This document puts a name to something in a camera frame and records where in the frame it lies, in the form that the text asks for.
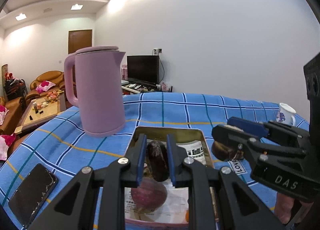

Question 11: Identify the purple round turnip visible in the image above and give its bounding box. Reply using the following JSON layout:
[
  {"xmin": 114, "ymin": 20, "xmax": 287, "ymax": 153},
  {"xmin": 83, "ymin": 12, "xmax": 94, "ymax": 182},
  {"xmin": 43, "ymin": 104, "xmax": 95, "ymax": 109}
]
[{"xmin": 131, "ymin": 177, "xmax": 168, "ymax": 211}]

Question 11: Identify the person's right hand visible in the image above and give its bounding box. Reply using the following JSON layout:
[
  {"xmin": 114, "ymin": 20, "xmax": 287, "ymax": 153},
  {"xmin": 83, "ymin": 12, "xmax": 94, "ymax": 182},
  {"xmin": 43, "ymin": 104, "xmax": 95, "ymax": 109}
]
[{"xmin": 274, "ymin": 193, "xmax": 313, "ymax": 224}]

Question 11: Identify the white enamel mug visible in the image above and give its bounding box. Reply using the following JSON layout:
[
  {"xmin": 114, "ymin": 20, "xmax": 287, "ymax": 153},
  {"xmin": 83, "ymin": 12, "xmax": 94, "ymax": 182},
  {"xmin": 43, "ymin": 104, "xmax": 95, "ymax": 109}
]
[{"xmin": 276, "ymin": 103, "xmax": 296, "ymax": 126}]

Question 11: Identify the black smartphone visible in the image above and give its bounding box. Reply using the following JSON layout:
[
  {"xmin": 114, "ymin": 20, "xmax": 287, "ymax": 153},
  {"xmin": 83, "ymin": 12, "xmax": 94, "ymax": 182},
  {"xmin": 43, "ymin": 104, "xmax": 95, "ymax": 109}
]
[{"xmin": 9, "ymin": 163, "xmax": 59, "ymax": 228}]

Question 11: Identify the pink rectangular tin box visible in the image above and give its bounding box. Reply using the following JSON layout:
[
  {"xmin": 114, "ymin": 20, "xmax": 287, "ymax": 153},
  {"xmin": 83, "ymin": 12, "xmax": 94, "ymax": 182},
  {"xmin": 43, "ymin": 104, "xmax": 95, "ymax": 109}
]
[{"xmin": 125, "ymin": 126, "xmax": 213, "ymax": 229}]

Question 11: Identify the white paper leaflet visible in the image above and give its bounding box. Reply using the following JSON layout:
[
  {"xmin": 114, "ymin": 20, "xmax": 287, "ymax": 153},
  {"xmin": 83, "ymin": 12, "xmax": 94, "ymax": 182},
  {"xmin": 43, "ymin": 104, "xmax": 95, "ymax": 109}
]
[{"xmin": 125, "ymin": 164, "xmax": 188, "ymax": 223}]

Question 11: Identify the blue plaid tablecloth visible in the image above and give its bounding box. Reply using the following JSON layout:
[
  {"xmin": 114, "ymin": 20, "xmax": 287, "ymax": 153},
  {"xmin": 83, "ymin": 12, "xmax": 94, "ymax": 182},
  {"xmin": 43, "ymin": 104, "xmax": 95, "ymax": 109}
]
[{"xmin": 0, "ymin": 91, "xmax": 311, "ymax": 230}]

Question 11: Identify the wooden coffee table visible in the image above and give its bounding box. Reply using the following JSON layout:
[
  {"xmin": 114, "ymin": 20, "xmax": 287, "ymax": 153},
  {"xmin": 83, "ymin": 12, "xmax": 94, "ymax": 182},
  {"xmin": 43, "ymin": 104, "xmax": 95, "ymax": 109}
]
[{"xmin": 15, "ymin": 91, "xmax": 66, "ymax": 135}]

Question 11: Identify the white tv stand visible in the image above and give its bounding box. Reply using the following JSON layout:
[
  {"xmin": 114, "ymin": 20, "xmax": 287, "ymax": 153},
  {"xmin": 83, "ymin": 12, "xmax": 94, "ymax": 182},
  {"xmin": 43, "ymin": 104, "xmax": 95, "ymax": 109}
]
[{"xmin": 121, "ymin": 79, "xmax": 173, "ymax": 95}]

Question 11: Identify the orange leather sofa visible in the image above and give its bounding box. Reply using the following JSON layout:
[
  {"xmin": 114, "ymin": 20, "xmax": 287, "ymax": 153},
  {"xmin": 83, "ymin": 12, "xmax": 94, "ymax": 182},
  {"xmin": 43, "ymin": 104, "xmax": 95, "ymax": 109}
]
[{"xmin": 1, "ymin": 97, "xmax": 25, "ymax": 135}]

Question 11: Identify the black television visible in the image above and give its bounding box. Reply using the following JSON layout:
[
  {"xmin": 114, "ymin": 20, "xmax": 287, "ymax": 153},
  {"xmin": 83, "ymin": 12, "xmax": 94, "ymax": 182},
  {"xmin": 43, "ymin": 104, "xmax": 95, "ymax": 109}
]
[{"xmin": 127, "ymin": 55, "xmax": 159, "ymax": 84}]

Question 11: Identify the pink floral cushion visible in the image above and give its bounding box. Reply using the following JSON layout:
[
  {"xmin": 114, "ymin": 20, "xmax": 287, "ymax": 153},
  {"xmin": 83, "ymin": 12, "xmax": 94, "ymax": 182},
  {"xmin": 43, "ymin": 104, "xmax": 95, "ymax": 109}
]
[{"xmin": 35, "ymin": 80, "xmax": 56, "ymax": 94}]

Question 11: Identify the orange leather armchair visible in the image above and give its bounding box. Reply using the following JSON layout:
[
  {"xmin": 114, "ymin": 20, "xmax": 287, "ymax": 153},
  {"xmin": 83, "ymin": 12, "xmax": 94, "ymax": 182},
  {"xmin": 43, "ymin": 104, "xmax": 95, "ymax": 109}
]
[{"xmin": 25, "ymin": 71, "xmax": 64, "ymax": 105}]

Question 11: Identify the pink electric kettle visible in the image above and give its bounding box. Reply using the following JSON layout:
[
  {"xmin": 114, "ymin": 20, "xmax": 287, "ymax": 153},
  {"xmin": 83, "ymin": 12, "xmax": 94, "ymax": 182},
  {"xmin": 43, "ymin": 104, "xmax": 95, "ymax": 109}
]
[{"xmin": 64, "ymin": 45, "xmax": 125, "ymax": 137}]

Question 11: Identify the brown wooden door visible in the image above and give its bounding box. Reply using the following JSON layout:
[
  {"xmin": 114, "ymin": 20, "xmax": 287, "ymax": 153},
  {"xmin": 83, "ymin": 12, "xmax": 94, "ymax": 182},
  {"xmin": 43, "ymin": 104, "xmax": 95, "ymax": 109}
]
[{"xmin": 68, "ymin": 30, "xmax": 93, "ymax": 54}]

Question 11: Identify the black power cable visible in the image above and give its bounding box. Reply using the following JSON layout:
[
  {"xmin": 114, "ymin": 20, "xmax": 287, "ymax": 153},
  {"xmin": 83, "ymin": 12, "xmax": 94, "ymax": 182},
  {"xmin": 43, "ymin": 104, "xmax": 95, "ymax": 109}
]
[{"xmin": 152, "ymin": 49, "xmax": 166, "ymax": 87}]

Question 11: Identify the wall power socket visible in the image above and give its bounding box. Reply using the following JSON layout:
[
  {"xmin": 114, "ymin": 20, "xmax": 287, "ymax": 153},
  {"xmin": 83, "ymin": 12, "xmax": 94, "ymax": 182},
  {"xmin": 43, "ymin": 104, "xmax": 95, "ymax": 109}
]
[{"xmin": 153, "ymin": 48, "xmax": 162, "ymax": 54}]

